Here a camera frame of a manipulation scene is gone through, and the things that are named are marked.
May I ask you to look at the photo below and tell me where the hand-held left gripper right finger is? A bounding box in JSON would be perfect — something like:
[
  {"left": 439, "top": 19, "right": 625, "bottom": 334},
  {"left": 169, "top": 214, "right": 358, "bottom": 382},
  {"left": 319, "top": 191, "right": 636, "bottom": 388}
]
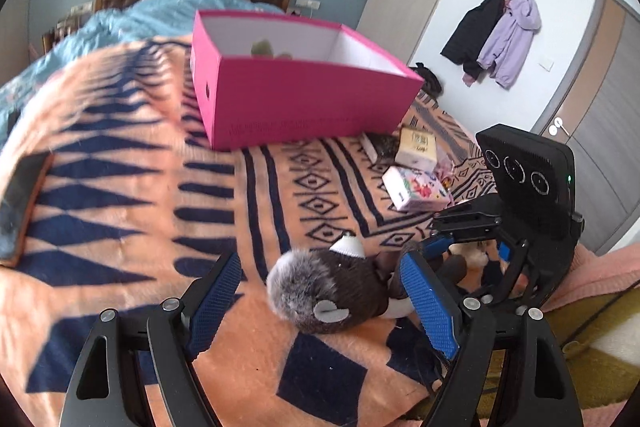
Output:
[{"left": 397, "top": 249, "right": 586, "bottom": 427}]

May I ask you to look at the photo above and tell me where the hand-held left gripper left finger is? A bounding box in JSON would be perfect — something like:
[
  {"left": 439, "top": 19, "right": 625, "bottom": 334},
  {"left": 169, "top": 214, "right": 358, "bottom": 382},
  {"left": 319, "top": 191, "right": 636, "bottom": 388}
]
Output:
[{"left": 60, "top": 249, "right": 243, "bottom": 427}]

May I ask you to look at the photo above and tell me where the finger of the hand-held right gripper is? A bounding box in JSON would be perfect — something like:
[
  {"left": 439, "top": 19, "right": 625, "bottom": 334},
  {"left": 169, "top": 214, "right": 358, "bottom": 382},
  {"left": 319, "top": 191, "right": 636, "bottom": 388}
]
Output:
[
  {"left": 480, "top": 239, "right": 543, "bottom": 308},
  {"left": 420, "top": 197, "right": 503, "bottom": 268}
]

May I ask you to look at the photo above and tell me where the cream plush toy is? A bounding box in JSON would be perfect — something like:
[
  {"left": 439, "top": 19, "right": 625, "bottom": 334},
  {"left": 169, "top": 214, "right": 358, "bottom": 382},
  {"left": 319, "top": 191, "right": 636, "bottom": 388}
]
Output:
[{"left": 447, "top": 241, "right": 492, "bottom": 269}]

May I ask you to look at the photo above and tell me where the floral tissue pack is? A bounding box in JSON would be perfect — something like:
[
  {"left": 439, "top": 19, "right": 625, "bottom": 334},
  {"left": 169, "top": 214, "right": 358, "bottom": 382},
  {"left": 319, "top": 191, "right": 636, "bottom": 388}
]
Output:
[{"left": 382, "top": 165, "right": 451, "bottom": 212}]

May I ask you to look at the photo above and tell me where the brown grey plush toy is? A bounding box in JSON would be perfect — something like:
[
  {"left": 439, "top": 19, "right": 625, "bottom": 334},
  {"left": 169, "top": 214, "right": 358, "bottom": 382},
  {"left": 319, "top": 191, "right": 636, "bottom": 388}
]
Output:
[{"left": 266, "top": 231, "right": 468, "bottom": 335}]

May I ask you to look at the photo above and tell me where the pink cardboard box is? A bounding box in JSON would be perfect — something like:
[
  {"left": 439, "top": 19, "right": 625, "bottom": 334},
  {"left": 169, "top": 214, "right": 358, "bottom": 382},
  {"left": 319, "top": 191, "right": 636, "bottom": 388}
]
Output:
[{"left": 190, "top": 9, "right": 426, "bottom": 152}]

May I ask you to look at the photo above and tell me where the small pink toy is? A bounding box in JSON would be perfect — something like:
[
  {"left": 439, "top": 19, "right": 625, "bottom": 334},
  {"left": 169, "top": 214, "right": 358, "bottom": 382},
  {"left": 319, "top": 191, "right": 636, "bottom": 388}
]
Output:
[{"left": 434, "top": 157, "right": 457, "bottom": 188}]

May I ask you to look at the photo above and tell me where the beige tissue pack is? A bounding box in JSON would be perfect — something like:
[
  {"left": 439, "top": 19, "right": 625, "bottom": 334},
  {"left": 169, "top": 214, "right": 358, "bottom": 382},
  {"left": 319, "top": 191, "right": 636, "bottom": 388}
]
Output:
[{"left": 395, "top": 127, "right": 437, "bottom": 172}]

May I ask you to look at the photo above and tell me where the grey brown door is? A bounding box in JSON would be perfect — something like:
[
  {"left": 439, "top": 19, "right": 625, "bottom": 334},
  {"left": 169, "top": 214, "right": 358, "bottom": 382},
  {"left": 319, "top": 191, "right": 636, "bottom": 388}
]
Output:
[{"left": 530, "top": 0, "right": 640, "bottom": 258}]

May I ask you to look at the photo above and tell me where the black book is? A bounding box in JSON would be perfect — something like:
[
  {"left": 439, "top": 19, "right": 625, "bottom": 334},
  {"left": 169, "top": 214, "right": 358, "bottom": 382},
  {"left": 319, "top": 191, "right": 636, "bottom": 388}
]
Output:
[{"left": 361, "top": 132, "right": 401, "bottom": 166}]

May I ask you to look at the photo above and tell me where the olive striped clothing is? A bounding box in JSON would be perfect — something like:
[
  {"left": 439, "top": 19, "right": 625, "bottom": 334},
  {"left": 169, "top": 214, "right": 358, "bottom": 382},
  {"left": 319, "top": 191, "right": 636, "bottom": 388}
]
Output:
[{"left": 480, "top": 287, "right": 640, "bottom": 414}]

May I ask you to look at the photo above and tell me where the black bag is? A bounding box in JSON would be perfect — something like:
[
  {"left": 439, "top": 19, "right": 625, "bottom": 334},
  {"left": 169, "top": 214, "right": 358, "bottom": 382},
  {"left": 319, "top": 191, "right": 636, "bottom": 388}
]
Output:
[{"left": 409, "top": 62, "right": 444, "bottom": 100}]

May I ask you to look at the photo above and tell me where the purple jacket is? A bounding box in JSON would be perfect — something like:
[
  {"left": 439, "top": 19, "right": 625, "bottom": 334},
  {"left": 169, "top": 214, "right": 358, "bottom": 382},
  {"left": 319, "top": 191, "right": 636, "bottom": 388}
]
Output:
[{"left": 475, "top": 0, "right": 543, "bottom": 89}]

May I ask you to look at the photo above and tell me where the black jacket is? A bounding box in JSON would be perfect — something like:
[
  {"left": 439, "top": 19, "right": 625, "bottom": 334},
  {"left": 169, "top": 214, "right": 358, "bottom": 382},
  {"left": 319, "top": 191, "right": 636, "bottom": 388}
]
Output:
[{"left": 440, "top": 0, "right": 506, "bottom": 76}]

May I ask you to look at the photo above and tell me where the smartphone in brown case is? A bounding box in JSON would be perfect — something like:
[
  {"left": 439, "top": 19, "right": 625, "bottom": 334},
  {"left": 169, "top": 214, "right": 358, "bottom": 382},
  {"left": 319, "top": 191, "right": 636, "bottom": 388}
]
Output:
[{"left": 0, "top": 152, "right": 56, "bottom": 268}]

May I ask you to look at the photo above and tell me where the green plush toy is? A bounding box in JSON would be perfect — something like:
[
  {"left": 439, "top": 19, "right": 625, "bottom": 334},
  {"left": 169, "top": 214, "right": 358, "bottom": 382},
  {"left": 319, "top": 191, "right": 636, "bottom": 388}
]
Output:
[{"left": 250, "top": 38, "right": 294, "bottom": 59}]

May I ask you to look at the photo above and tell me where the blue duvet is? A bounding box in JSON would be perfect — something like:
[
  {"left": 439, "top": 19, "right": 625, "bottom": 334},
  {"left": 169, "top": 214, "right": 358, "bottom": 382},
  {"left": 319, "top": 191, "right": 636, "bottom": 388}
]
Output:
[{"left": 0, "top": 0, "right": 286, "bottom": 148}]

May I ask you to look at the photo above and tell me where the cluttered bedside table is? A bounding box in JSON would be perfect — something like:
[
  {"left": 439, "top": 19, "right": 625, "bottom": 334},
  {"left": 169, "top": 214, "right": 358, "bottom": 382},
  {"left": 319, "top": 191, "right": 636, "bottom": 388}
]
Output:
[{"left": 42, "top": 16, "right": 81, "bottom": 55}]

